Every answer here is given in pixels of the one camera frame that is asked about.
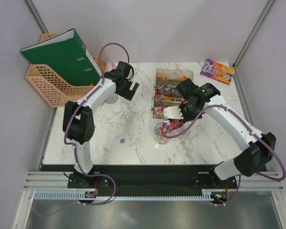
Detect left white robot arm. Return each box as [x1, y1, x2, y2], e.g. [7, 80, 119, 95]
[62, 62, 139, 187]

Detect clear bin lollipops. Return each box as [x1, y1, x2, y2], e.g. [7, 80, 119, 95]
[155, 83, 177, 92]

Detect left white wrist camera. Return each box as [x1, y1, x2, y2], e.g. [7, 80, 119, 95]
[129, 67, 138, 80]

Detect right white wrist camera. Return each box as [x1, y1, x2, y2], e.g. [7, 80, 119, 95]
[163, 106, 184, 120]

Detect aluminium rail frame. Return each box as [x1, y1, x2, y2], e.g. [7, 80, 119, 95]
[13, 166, 283, 229]

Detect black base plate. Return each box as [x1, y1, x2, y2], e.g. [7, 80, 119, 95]
[68, 165, 237, 195]

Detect clear bin opaque star candies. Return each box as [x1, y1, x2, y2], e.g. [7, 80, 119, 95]
[152, 106, 165, 119]

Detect white slotted cable duct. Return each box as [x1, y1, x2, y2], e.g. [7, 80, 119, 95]
[34, 190, 213, 201]

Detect green lever arch binder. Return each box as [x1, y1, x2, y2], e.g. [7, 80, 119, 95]
[20, 29, 102, 86]

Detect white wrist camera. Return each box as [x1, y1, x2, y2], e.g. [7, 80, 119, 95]
[129, 67, 138, 80]
[163, 106, 184, 120]

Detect magenta plastic scoop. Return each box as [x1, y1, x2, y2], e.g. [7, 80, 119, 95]
[165, 119, 183, 131]

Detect peach plastic file rack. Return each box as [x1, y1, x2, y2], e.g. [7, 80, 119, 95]
[26, 33, 106, 108]

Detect clear bin translucent star candies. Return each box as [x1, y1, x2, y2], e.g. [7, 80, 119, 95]
[153, 92, 184, 106]

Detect clear bin popsicle candies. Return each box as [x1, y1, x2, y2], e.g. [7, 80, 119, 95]
[156, 69, 194, 82]

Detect Roald Dahl paperback book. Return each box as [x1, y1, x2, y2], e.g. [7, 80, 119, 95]
[200, 59, 235, 85]

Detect clear jar lid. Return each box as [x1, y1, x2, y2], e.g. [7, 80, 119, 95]
[105, 94, 118, 104]

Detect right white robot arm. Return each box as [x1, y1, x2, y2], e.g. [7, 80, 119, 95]
[176, 79, 276, 188]

